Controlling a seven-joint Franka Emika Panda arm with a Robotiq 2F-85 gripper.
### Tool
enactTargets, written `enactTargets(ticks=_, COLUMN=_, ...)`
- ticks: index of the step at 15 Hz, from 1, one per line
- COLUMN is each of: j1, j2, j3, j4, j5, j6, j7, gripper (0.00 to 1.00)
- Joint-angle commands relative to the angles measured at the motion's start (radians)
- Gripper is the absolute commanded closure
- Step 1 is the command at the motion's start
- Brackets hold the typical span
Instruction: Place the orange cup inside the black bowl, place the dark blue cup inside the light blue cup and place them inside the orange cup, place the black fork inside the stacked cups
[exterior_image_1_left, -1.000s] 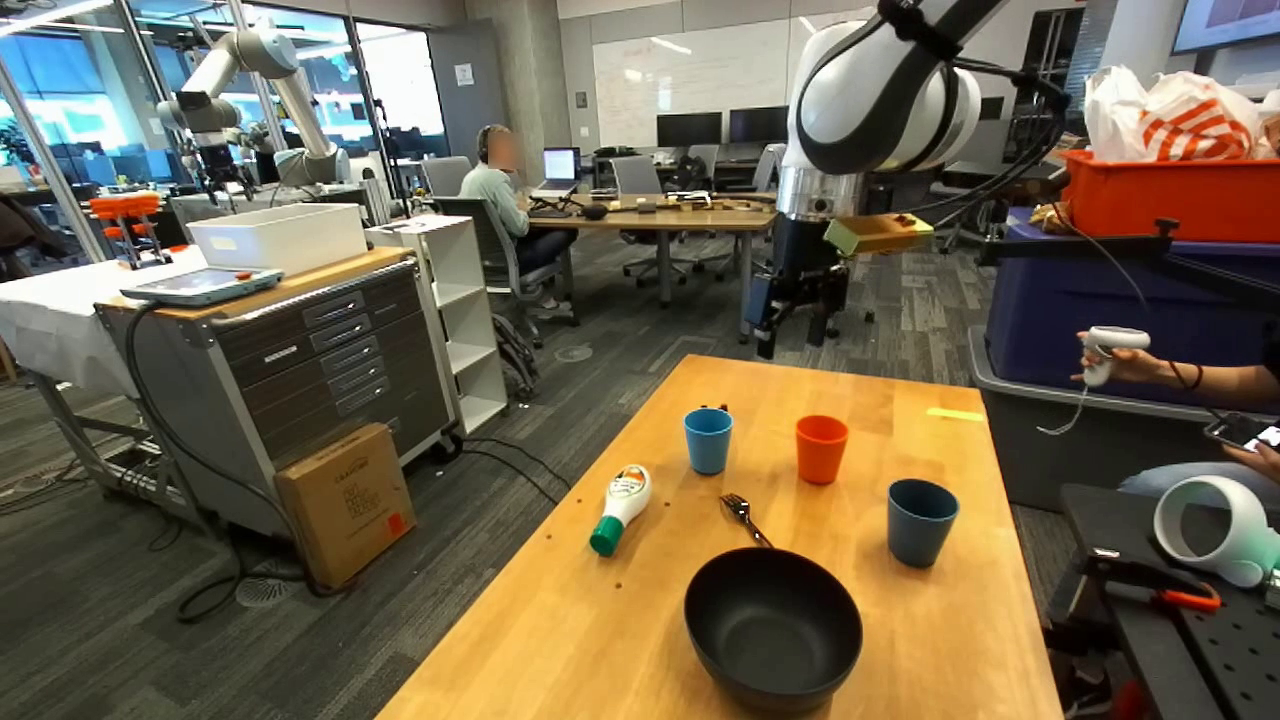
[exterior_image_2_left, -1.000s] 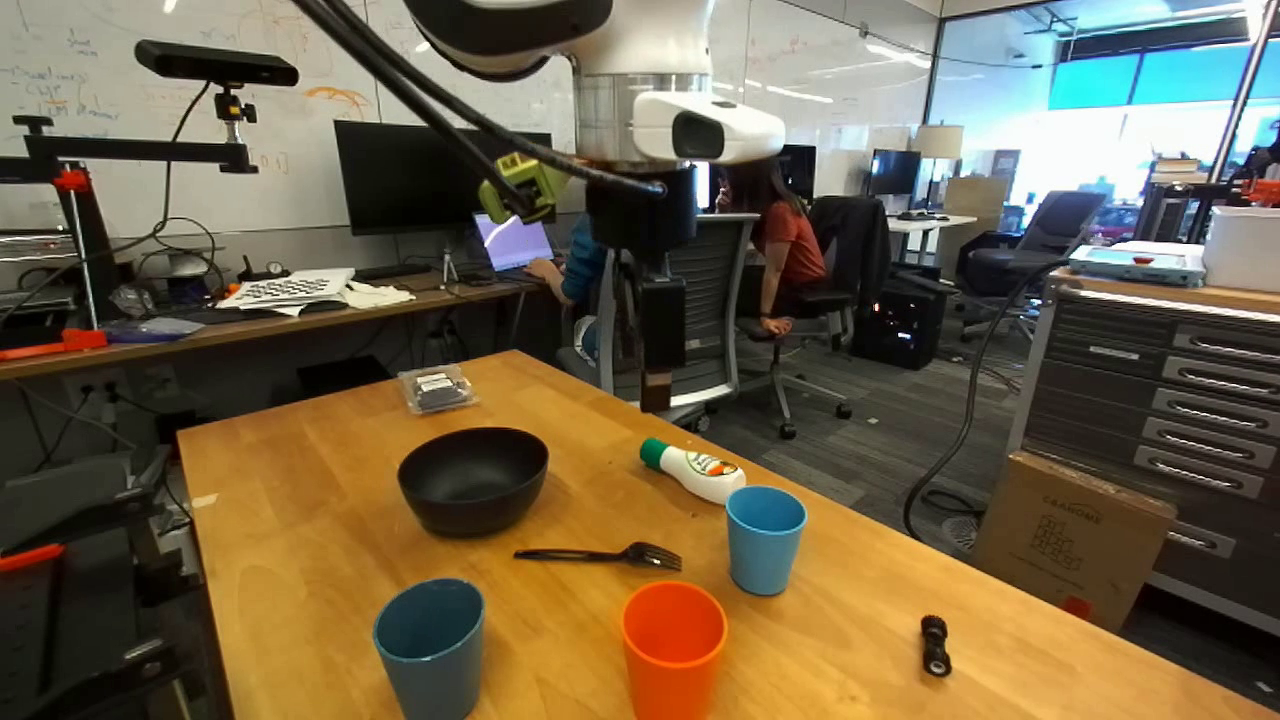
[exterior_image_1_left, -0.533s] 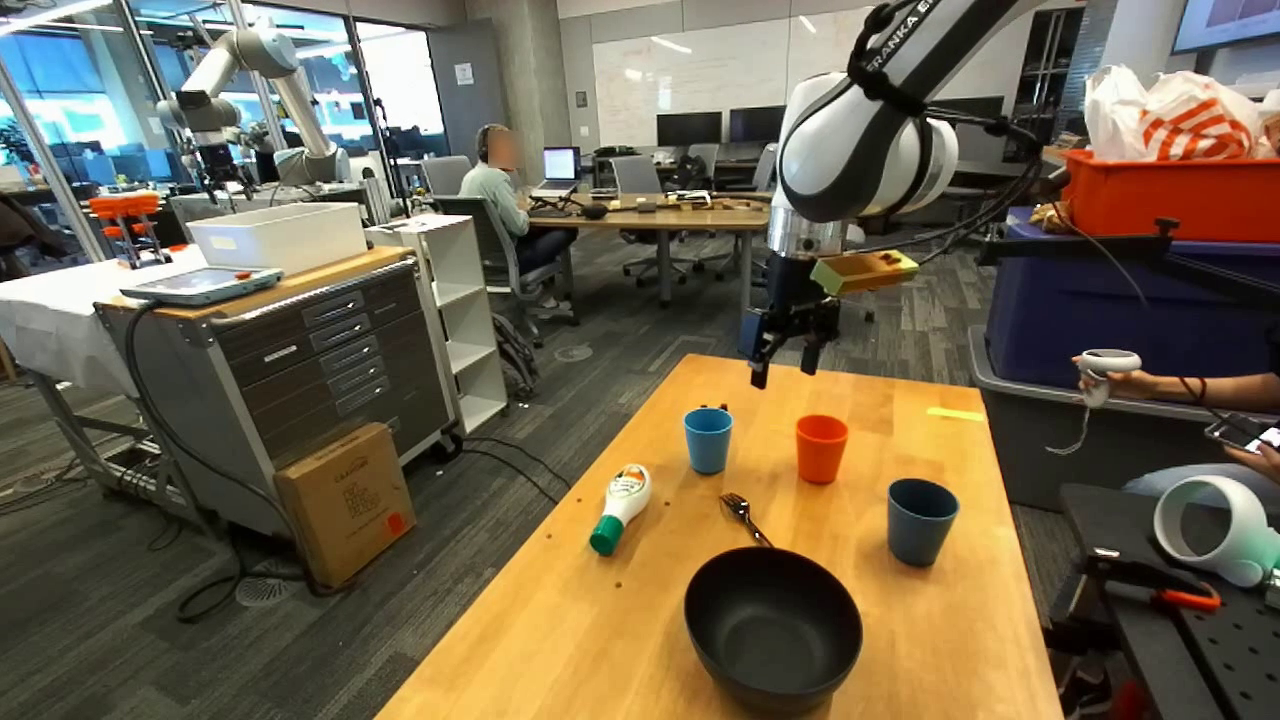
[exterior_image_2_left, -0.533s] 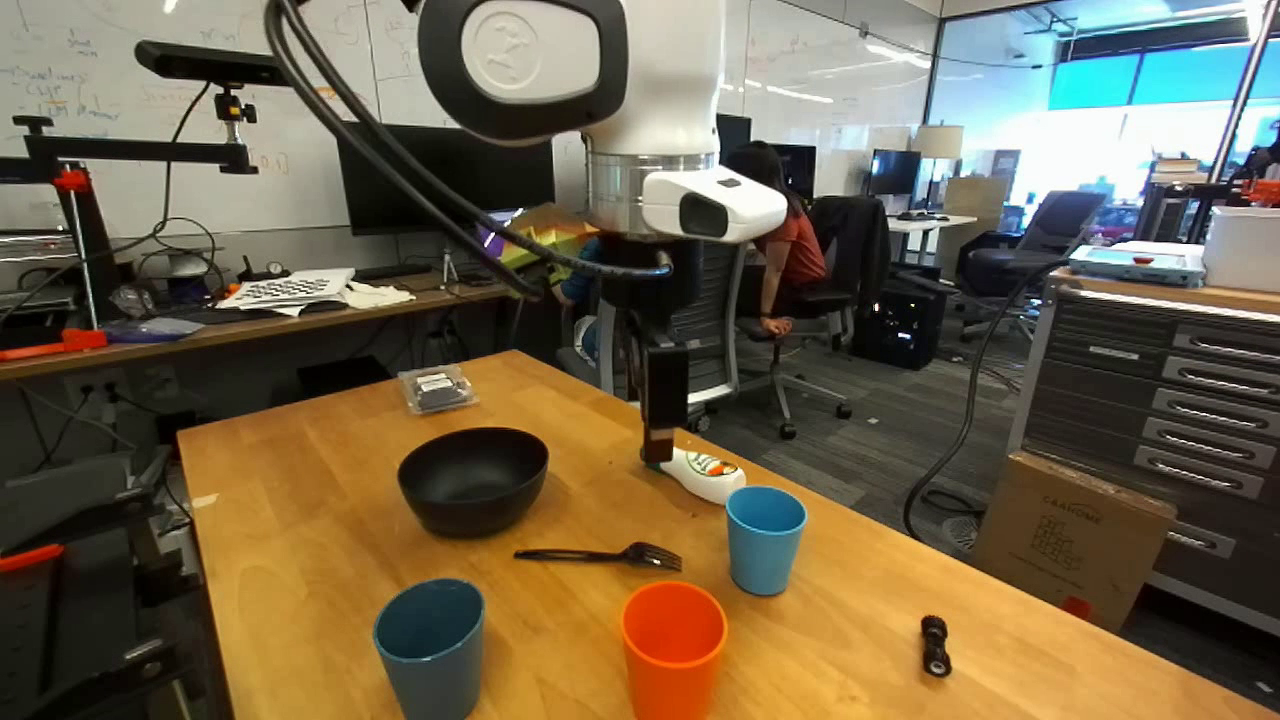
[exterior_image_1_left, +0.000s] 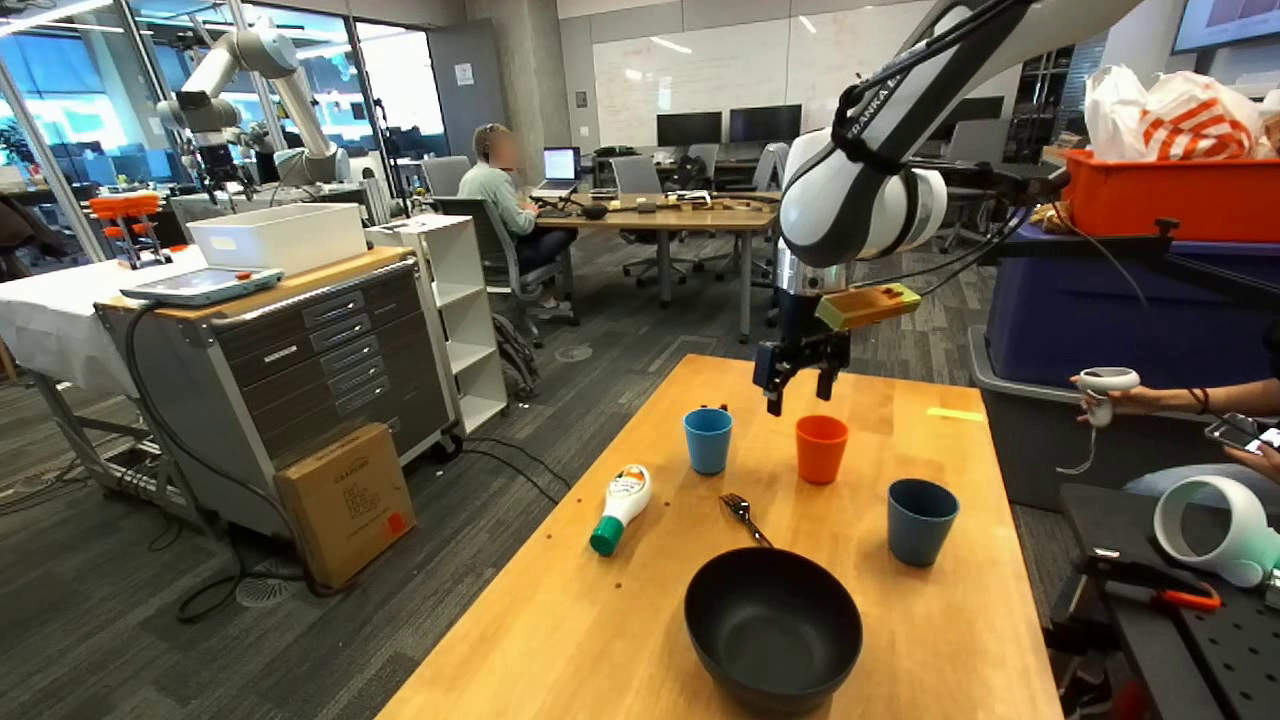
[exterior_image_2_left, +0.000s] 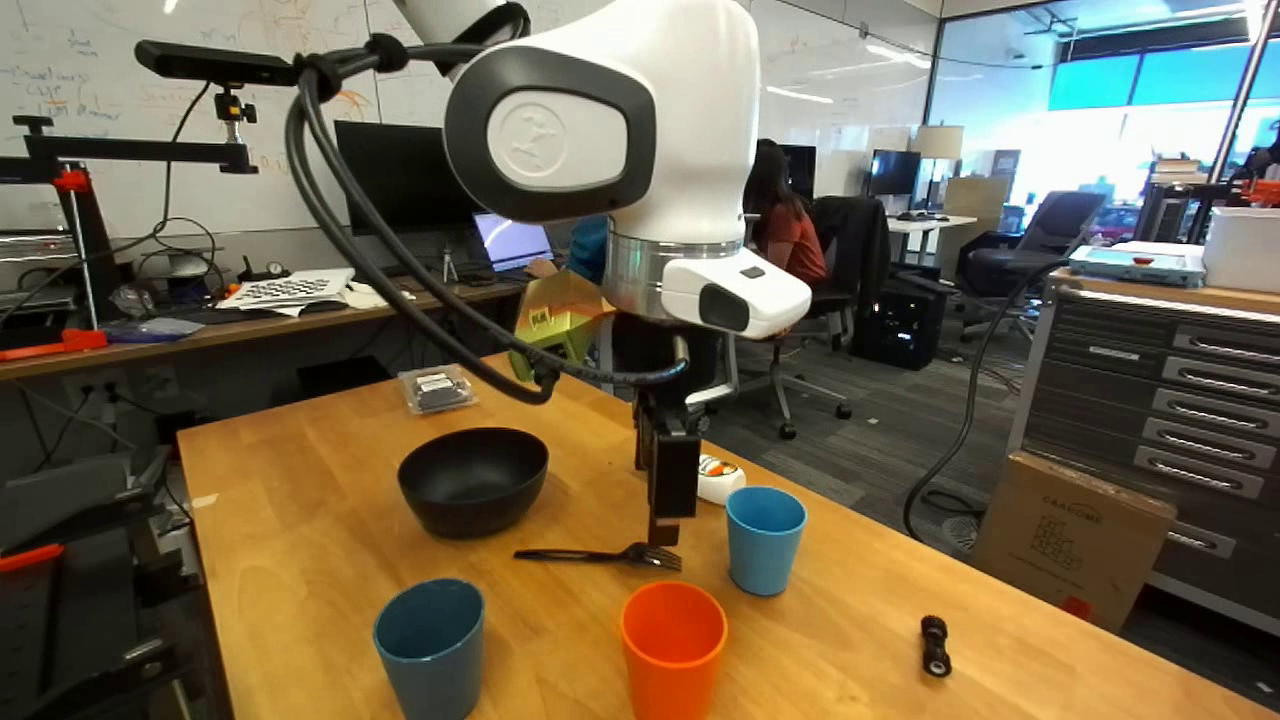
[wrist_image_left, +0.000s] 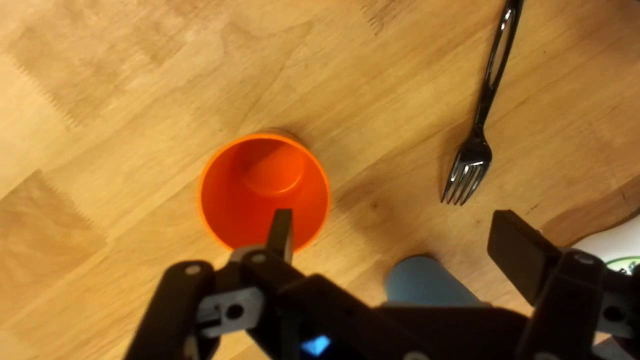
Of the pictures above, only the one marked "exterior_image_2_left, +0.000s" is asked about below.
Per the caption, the brown cardboard box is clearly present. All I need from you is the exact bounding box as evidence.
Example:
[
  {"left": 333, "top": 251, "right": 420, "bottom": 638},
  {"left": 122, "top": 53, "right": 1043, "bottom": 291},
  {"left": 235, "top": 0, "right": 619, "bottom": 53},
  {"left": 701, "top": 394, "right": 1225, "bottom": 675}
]
[{"left": 977, "top": 450, "right": 1179, "bottom": 632}]

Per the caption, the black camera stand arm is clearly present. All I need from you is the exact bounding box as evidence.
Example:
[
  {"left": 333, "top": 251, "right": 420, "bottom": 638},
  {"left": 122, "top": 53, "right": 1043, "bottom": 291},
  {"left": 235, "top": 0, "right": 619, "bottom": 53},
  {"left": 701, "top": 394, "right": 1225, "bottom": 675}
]
[{"left": 0, "top": 112, "right": 260, "bottom": 188}]

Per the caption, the black camera bar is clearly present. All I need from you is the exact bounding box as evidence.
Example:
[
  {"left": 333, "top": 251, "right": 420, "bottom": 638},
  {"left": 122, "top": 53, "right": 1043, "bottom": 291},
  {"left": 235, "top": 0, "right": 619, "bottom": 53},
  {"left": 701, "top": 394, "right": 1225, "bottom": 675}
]
[{"left": 131, "top": 35, "right": 303, "bottom": 92}]

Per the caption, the computer tower with lights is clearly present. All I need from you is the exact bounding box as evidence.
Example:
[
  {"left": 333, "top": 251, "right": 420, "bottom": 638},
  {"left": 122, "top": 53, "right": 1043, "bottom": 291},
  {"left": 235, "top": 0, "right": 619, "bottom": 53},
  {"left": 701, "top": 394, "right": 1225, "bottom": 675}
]
[{"left": 852, "top": 274, "right": 952, "bottom": 373}]

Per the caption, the black office chair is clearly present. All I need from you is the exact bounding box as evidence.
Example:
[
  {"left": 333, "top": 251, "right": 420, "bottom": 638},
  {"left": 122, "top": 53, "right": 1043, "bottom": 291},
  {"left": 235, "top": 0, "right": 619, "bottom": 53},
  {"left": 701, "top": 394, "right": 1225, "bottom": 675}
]
[{"left": 776, "top": 192, "right": 898, "bottom": 444}]

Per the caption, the grey drawer cabinet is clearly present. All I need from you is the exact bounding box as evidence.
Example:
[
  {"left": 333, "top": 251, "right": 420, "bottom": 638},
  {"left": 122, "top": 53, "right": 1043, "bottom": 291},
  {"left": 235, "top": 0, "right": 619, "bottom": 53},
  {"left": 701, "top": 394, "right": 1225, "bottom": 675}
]
[{"left": 1016, "top": 274, "right": 1280, "bottom": 641}]

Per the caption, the white storage box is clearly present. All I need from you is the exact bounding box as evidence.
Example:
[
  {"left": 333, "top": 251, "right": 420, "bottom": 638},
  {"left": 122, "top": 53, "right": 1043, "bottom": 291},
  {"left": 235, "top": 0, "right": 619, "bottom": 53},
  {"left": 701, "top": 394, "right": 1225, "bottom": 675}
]
[{"left": 1201, "top": 204, "right": 1280, "bottom": 295}]

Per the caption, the large black monitor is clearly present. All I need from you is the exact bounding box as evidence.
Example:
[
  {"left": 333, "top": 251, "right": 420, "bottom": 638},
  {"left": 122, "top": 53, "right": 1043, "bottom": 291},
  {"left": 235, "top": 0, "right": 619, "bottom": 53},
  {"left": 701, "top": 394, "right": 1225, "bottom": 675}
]
[{"left": 333, "top": 120, "right": 472, "bottom": 241}]

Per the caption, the dark padded armchair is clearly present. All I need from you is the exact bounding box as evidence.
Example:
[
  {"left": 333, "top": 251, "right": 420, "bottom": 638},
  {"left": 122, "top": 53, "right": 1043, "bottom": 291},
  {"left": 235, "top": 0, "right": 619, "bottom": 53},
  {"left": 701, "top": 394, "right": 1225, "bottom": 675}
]
[{"left": 952, "top": 188, "right": 1111, "bottom": 305}]

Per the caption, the red clamp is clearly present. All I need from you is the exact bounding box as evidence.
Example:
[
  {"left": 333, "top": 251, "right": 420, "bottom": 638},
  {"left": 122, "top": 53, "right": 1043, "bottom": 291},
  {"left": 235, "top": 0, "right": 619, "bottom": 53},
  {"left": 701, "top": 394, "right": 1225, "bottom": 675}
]
[{"left": 0, "top": 160, "right": 112, "bottom": 370}]

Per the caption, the small box on table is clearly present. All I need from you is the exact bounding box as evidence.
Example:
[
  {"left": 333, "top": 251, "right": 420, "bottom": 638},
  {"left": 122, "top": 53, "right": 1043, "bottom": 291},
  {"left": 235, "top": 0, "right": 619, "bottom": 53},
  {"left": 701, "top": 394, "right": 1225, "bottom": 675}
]
[{"left": 396, "top": 362, "right": 480, "bottom": 415}]

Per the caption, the dark blue plastic cup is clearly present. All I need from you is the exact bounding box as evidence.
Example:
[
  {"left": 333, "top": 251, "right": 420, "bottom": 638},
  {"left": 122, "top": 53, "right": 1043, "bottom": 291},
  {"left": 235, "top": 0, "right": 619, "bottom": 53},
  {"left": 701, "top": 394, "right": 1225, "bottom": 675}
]
[{"left": 372, "top": 575, "right": 489, "bottom": 720}]

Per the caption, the long wooden desk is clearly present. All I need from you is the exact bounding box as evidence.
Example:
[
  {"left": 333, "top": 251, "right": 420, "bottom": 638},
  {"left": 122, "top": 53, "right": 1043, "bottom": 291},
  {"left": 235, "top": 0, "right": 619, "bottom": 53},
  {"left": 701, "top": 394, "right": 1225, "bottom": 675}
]
[{"left": 0, "top": 274, "right": 535, "bottom": 394}]

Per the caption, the black bowl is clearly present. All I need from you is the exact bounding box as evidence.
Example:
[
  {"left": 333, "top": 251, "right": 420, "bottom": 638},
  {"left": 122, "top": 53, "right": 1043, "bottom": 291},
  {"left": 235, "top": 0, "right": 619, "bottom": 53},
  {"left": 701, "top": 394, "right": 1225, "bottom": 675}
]
[{"left": 396, "top": 424, "right": 554, "bottom": 546}]

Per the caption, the open laptop bright screen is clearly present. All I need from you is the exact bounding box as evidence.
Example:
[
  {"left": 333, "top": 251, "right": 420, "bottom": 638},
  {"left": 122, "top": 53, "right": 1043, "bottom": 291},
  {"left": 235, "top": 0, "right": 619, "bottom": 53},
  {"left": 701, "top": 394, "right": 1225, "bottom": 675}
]
[{"left": 472, "top": 209, "right": 558, "bottom": 279}]

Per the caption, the orange plastic cup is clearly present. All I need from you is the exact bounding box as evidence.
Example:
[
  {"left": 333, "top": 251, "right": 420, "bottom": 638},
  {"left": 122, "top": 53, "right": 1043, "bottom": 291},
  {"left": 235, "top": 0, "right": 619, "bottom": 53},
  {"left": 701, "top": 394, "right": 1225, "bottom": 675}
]
[{"left": 615, "top": 582, "right": 733, "bottom": 720}]

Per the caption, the stack of papers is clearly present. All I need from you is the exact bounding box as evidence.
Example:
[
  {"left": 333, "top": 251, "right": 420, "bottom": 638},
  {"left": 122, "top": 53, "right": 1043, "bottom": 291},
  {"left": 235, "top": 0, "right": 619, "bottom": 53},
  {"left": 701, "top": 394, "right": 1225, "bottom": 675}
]
[{"left": 214, "top": 263, "right": 420, "bottom": 322}]

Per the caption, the table lamp beige shade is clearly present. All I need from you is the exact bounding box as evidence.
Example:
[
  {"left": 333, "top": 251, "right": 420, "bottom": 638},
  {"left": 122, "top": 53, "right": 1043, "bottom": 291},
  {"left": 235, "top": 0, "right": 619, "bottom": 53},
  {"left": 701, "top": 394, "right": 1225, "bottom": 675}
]
[{"left": 913, "top": 120, "right": 967, "bottom": 214}]

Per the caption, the small distant monitor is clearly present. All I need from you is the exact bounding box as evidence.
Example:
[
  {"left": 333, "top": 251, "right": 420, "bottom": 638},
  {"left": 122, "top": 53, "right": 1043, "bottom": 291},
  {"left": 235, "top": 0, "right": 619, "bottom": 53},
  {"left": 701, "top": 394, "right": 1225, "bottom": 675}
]
[{"left": 863, "top": 148, "right": 926, "bottom": 202}]

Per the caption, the small black clip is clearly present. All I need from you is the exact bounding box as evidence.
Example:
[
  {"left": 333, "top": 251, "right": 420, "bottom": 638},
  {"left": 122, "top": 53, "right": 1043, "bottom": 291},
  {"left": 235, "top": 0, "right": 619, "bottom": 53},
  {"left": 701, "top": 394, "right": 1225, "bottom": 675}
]
[{"left": 918, "top": 613, "right": 958, "bottom": 683}]

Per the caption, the person in red shirt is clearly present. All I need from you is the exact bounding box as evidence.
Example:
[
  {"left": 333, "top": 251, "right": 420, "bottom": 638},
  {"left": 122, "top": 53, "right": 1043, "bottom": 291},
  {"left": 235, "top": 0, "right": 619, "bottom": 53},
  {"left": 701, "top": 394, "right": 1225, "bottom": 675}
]
[{"left": 760, "top": 140, "right": 832, "bottom": 295}]

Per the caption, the black floor cable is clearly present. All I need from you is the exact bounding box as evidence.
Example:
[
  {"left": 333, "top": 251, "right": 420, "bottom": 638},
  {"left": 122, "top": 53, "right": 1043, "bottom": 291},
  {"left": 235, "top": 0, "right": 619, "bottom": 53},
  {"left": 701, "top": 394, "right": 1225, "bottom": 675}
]
[{"left": 902, "top": 291, "right": 1023, "bottom": 546}]

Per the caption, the light blue plastic cup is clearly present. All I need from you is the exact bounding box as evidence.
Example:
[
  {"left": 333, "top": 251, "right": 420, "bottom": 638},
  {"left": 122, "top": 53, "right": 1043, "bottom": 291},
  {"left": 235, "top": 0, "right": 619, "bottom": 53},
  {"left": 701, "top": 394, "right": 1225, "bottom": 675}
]
[{"left": 723, "top": 485, "right": 811, "bottom": 599}]

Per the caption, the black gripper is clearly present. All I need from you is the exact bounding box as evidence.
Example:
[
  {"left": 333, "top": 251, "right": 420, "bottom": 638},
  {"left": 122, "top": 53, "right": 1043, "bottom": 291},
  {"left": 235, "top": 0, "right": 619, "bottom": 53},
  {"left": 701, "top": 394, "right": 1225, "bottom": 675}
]
[{"left": 603, "top": 311, "right": 735, "bottom": 551}]

